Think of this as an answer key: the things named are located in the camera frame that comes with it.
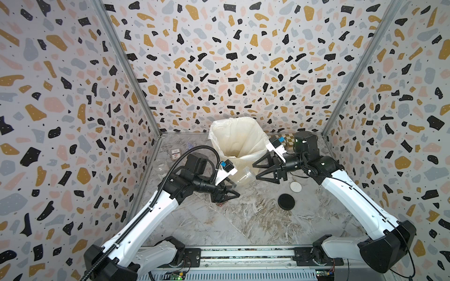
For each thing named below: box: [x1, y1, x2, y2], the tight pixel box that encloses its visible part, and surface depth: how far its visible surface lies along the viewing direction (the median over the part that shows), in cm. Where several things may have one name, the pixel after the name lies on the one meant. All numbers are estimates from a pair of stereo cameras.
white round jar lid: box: [289, 180, 303, 193], surface depth 97 cm
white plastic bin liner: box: [208, 117, 270, 159], surface depth 90 cm
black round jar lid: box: [277, 193, 296, 211], surface depth 93 cm
